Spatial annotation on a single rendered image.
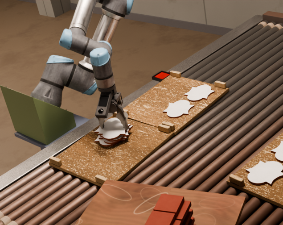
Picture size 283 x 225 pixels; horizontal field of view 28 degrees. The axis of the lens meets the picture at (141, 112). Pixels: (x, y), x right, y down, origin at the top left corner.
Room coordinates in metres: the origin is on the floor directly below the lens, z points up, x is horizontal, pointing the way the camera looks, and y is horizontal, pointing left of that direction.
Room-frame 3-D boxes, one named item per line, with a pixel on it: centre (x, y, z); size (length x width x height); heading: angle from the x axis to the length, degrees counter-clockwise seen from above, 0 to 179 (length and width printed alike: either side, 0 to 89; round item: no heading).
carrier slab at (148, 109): (2.24, -0.15, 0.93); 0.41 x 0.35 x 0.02; 133
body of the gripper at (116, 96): (2.05, 0.12, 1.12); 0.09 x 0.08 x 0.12; 158
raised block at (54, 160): (1.92, 0.38, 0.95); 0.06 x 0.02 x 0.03; 44
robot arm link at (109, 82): (2.04, 0.12, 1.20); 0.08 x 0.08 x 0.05
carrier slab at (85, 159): (1.96, 0.15, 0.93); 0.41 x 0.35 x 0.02; 134
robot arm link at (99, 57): (2.04, 0.12, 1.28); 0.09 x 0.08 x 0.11; 174
